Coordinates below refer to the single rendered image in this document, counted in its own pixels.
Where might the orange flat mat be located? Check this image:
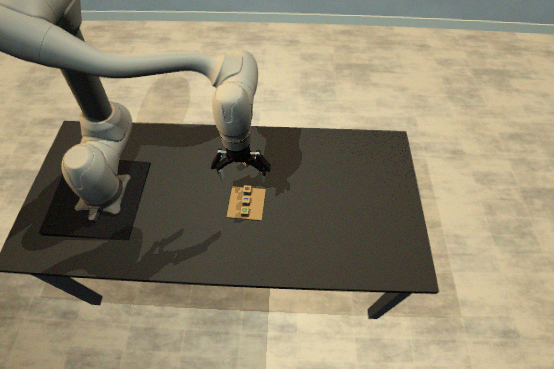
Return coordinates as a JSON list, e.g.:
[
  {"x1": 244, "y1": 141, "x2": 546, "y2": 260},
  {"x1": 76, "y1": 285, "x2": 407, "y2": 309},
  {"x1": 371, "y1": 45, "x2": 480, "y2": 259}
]
[{"x1": 227, "y1": 186, "x2": 266, "y2": 221}]

